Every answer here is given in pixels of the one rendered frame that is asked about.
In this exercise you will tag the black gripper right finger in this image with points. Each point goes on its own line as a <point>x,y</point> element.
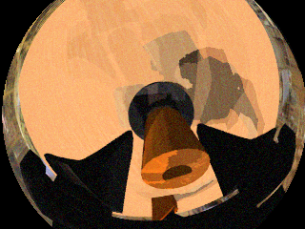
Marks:
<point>231,156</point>

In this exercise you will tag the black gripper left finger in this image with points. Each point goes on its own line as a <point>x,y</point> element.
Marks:
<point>103,174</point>

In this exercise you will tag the orange tapered knob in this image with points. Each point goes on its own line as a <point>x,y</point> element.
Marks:
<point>172,156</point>

